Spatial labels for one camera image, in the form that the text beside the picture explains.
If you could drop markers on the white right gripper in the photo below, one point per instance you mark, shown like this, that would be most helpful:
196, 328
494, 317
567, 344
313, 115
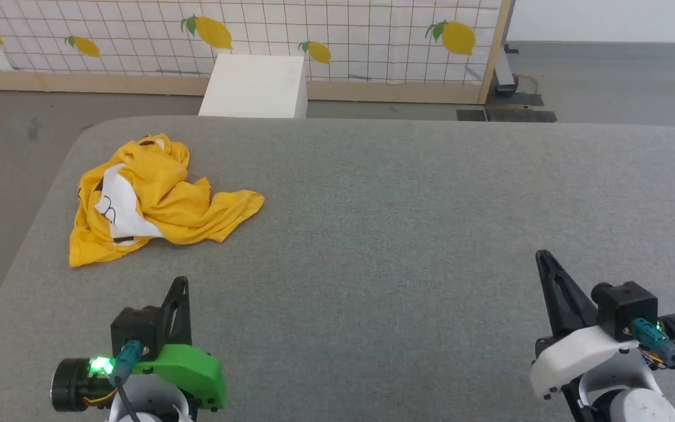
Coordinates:
578, 354

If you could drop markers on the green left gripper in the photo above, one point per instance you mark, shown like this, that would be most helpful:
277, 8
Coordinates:
188, 369

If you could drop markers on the yellow cat-face t-shirt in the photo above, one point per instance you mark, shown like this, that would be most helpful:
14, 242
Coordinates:
167, 199

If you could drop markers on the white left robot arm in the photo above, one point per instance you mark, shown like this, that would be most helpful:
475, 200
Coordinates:
156, 404

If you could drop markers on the large black floor tape patch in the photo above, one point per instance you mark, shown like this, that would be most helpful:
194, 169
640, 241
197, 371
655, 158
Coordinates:
519, 112

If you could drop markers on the small black floor tape patch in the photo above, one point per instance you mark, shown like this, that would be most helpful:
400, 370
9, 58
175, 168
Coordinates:
471, 115

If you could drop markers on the grey metal partition stand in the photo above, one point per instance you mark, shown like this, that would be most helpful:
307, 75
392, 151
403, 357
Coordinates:
504, 76

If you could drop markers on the white rectangular block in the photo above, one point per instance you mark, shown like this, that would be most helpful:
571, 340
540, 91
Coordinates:
252, 85

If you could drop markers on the lemon-print grid cloth partition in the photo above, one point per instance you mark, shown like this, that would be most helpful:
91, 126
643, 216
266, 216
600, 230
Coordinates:
267, 29

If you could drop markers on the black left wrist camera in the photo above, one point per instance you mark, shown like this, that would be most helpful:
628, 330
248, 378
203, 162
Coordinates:
135, 328

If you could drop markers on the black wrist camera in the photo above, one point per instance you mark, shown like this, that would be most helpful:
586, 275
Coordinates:
627, 305
135, 328

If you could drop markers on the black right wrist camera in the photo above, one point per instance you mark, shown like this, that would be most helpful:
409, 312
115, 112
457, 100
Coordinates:
627, 305

